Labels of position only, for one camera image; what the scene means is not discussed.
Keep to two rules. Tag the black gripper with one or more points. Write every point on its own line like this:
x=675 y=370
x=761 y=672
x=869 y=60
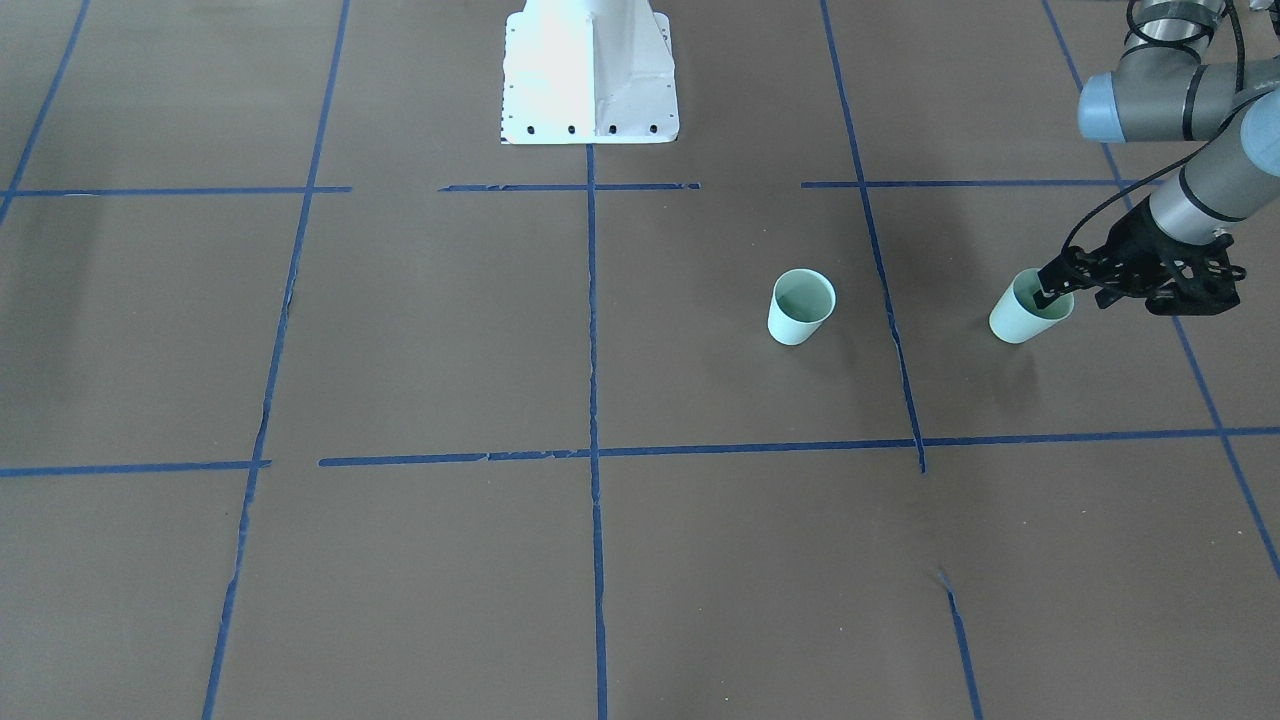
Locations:
x=1127 y=246

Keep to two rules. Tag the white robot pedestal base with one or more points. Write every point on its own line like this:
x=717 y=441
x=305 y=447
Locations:
x=580 y=72

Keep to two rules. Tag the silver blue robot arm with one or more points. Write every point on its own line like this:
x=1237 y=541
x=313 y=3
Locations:
x=1162 y=90

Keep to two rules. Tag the brown paper table cover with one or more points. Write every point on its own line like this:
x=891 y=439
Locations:
x=319 y=402

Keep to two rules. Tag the light green cup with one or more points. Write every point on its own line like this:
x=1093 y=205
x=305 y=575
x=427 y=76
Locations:
x=1016 y=318
x=802 y=299

